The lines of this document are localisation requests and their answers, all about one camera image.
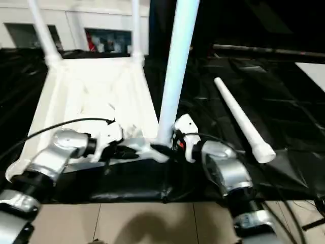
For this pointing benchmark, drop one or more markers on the white plastic table leg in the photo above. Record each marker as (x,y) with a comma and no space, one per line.
(238,114)
(177,63)
(43,30)
(137,30)

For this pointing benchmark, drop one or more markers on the white plastic table top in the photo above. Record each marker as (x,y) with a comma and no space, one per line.
(101,84)

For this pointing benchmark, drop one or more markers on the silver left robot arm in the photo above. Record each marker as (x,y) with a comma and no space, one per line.
(58,147)

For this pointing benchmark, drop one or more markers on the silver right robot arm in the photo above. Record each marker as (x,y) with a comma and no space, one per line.
(228,172)

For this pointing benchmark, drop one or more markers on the black plastic table mat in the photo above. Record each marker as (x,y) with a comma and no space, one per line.
(127,183)

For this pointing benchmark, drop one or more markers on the small white cup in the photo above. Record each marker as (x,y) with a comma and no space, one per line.
(100,46)

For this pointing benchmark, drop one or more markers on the red cabinet item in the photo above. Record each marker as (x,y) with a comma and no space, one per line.
(90,42)

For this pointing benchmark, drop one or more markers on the long dark metal rod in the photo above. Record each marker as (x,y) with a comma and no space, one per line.
(266,49)

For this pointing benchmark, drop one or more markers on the large black backdrop sheet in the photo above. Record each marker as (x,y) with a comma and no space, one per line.
(254,20)

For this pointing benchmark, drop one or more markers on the white glass-door cabinet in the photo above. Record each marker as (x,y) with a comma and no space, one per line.
(71,17)

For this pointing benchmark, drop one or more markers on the white flat board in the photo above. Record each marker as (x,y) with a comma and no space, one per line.
(312,72)

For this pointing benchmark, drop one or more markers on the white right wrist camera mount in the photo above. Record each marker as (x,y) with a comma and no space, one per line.
(186,124)

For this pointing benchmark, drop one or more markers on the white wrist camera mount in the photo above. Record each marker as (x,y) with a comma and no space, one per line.
(186,124)
(109,134)

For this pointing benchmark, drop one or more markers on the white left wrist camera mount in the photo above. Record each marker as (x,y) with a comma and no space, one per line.
(109,134)

